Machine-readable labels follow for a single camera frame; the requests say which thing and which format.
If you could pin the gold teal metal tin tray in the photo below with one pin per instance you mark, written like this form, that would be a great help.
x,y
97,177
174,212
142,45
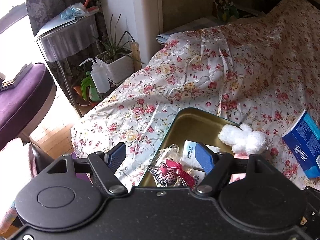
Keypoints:
x,y
194,125

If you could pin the black box on stool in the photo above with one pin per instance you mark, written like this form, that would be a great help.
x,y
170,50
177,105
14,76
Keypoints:
x,y
13,78

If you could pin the white fluffy plush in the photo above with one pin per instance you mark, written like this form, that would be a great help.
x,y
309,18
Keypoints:
x,y
243,140

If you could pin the white pocket tissue pack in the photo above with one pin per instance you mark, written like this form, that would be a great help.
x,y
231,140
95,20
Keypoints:
x,y
197,175
190,152

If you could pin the purple round stool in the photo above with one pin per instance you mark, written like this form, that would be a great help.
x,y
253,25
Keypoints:
x,y
20,105

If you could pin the transparent acrylic side table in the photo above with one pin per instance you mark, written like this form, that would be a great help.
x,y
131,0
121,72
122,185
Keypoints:
x,y
65,46

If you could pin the pink fabric bundle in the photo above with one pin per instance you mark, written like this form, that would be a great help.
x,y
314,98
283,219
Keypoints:
x,y
239,167

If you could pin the leopard heart sachet with ribbon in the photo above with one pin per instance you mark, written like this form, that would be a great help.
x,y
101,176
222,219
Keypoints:
x,y
168,169

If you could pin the white square planter with plant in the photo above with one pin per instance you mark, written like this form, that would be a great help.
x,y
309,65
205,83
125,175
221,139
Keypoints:
x,y
118,57

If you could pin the small green potted plant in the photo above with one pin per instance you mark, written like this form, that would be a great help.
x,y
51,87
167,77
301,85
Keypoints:
x,y
86,90

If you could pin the white plastic squeeze bottle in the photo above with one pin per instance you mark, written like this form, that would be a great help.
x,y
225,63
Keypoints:
x,y
99,76

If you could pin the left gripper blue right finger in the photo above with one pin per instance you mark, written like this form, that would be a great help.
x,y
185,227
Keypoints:
x,y
217,167

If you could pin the floral bed cover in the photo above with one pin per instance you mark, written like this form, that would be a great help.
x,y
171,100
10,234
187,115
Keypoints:
x,y
261,71

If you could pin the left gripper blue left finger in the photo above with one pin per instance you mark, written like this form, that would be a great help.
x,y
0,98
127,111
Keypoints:
x,y
103,166

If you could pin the blue Tempo tissue pack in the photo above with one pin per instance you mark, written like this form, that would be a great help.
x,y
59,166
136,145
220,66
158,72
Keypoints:
x,y
302,138

